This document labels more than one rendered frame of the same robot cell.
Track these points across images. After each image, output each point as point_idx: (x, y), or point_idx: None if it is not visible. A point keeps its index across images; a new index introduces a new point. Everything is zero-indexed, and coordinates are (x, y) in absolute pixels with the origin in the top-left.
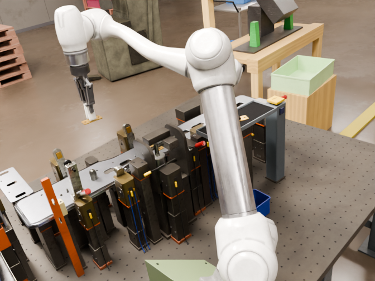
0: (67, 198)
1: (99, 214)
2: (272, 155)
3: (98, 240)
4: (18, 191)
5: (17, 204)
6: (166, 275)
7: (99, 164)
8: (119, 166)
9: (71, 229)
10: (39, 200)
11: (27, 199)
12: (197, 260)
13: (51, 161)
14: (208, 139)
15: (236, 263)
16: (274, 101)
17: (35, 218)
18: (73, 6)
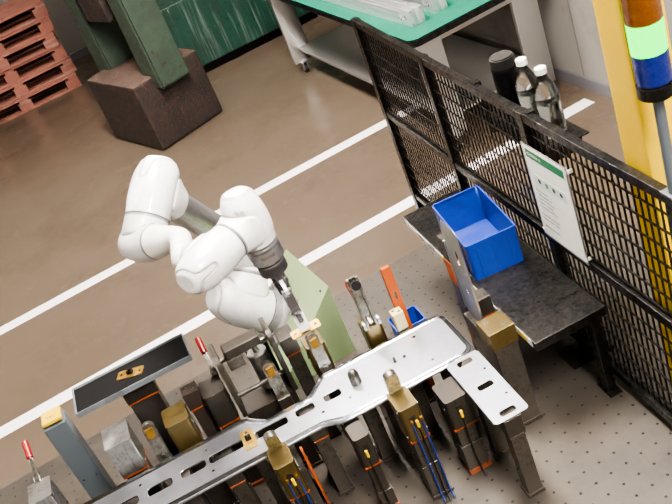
0: (396, 351)
1: None
2: (107, 475)
3: None
4: (469, 368)
5: (467, 347)
6: (315, 275)
7: (343, 409)
8: (307, 334)
9: None
10: (434, 350)
11: (452, 352)
12: (291, 367)
13: (411, 396)
14: (210, 215)
15: None
16: (58, 408)
17: (435, 324)
18: (224, 193)
